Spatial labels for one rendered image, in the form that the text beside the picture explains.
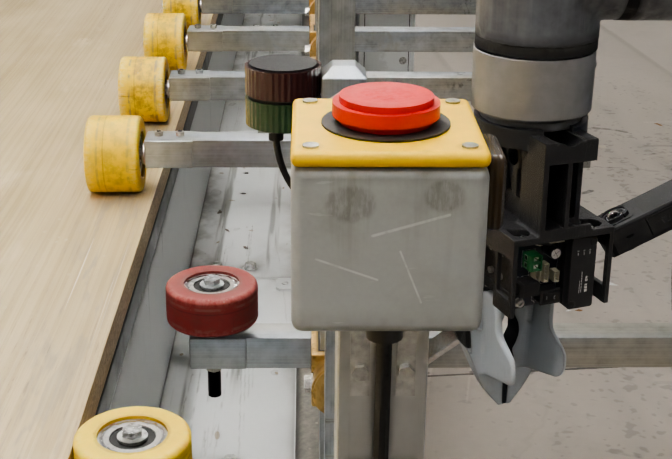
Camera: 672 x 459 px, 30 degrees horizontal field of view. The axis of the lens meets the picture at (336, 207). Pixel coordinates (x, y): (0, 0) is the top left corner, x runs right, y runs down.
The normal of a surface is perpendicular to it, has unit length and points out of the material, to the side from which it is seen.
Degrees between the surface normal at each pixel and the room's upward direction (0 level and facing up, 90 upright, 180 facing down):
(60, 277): 0
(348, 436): 90
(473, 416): 0
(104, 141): 56
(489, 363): 93
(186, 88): 90
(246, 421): 0
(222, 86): 90
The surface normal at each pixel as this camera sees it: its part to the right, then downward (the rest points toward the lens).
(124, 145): 0.03, -0.13
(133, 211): 0.01, -0.93
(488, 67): -0.84, 0.18
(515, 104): -0.38, 0.33
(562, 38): 0.23, 0.35
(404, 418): 0.02, 0.36
